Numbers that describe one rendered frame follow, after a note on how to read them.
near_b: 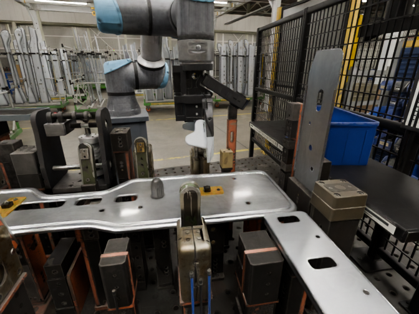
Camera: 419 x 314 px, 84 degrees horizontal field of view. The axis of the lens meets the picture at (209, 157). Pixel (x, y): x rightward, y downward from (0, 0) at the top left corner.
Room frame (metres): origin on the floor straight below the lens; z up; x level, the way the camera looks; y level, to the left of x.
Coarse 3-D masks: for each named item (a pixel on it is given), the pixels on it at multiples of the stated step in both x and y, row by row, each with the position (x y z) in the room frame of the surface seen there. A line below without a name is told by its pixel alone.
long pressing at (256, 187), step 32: (0, 192) 0.53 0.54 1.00; (32, 192) 0.53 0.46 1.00; (96, 192) 0.53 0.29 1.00; (128, 192) 0.53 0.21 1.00; (224, 192) 0.53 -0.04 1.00; (256, 192) 0.53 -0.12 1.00; (32, 224) 0.40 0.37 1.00; (64, 224) 0.40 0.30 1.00; (96, 224) 0.40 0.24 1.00; (128, 224) 0.40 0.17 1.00; (160, 224) 0.40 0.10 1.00
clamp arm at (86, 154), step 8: (80, 144) 0.62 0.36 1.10; (88, 144) 0.62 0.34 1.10; (80, 152) 0.61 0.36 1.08; (88, 152) 0.61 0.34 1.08; (80, 160) 0.61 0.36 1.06; (88, 160) 0.61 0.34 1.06; (80, 168) 0.60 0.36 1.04; (88, 168) 0.61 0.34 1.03; (88, 176) 0.60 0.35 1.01; (96, 176) 0.62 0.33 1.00
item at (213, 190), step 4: (200, 188) 0.55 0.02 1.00; (204, 188) 0.53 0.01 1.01; (208, 188) 0.53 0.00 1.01; (212, 188) 0.55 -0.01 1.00; (216, 188) 0.55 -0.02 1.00; (220, 188) 0.55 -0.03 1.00; (200, 192) 0.53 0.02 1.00; (204, 192) 0.53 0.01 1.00; (208, 192) 0.53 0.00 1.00; (212, 192) 0.53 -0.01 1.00; (216, 192) 0.53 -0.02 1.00; (220, 192) 0.53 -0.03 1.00
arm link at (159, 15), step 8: (152, 0) 0.58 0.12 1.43; (160, 0) 0.59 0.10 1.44; (168, 0) 0.60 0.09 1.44; (152, 8) 0.57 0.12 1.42; (160, 8) 0.57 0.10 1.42; (168, 8) 0.58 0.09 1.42; (152, 16) 0.57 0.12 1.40; (160, 16) 0.57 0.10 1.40; (168, 16) 0.58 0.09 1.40; (160, 24) 0.58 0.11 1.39; (168, 24) 0.58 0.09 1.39; (152, 32) 0.58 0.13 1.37; (160, 32) 0.59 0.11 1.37; (168, 32) 0.59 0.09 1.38; (176, 32) 0.59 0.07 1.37
